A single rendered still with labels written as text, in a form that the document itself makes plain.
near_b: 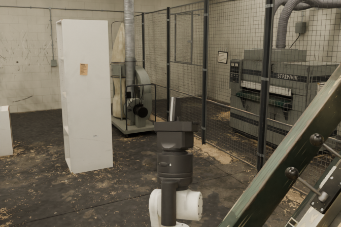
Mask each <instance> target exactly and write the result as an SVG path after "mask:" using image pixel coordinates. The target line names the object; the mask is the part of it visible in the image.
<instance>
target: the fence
mask: <svg viewBox="0 0 341 227"><path fill-rule="evenodd" d="M340 210H341V192H340V194H339V195H338V196H337V198H336V199H335V200H334V202H333V203H332V205H331V206H330V207H329V209H328V210H327V211H326V213H325V214H322V213H320V212H319V211H318V210H316V209H315V208H313V207H312V206H311V207H310V208H309V210H308V211H307V212H306V214H305V215H304V216H303V218H302V219H301V220H300V222H299V223H298V225H297V226H296V227H329V225H330V224H331V223H332V221H333V220H334V219H335V217H336V216H337V214H338V213H339V212H340Z"/></svg>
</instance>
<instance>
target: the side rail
mask: <svg viewBox="0 0 341 227"><path fill-rule="evenodd" d="M340 121H341V63H340V65H339V66H338V67H337V69H336V70H335V71H334V73H333V74H332V75H331V77H330V78H329V79H328V81H327V82H326V83H325V85H324V86H323V87H322V89H321V90H320V91H319V93H318V94H317V95H316V97H315V98H314V99H313V100H312V102H311V103H310V104H309V106H308V107H307V108H306V110H305V111H304V112H303V114H302V115H301V116H300V118H299V119H298V120H297V122H296V123H295V124H294V126H293V127H292V128H291V130H290V131H289V132H288V134H287V135H286V136H285V138H284V139H283V140H282V142H281V143H280V144H279V146H278V147H277V148H276V150H275V151H274V152H273V154H272V155H271V156H270V158H269V159H268V160H267V162H266V163H265V164H264V166H263V167H262V168H261V170H260V171H259V172H258V174H257V175H256V176H255V178H254V179H253V180H252V182H251V183H250V184H249V186H248V187H247V188H246V190H245V191H244V192H243V194H242V195H241V196H240V198H239V199H238V200H237V202H236V203H235V204H234V206H233V207H232V208H231V210H230V211H229V212H228V214H227V215H226V216H225V218H224V219H223V220H222V222H221V223H220V224H219V226H218V227H262V226H263V225H264V224H265V222H266V221H267V220H268V218H269V217H270V216H271V214H272V213H273V212H274V210H275V209H276V208H277V206H278V205H279V203H280V202H281V201H282V199H283V198H284V197H285V195H286V194H287V192H288V191H289V190H290V189H291V187H292V186H293V185H294V183H295V182H296V181H297V179H296V180H289V179H288V178H287V177H286V176H285V170H286V169H287V168H288V167H294V168H296V169H297V170H298V172H299V176H300V175H301V174H302V172H303V171H304V170H305V168H306V167H307V166H308V164H309V163H310V162H311V160H312V159H313V158H314V156H315V155H316V154H317V152H318V151H319V149H320V148H321V147H322V146H319V147H316V146H313V145H312V144H311V143H310V137H311V135H313V134H316V133H317V134H321V135H322V136H323V137H324V143H325V141H326V140H327V139H328V137H329V136H330V135H331V133H332V132H333V131H334V129H335V128H336V127H337V125H338V124H339V123H340Z"/></svg>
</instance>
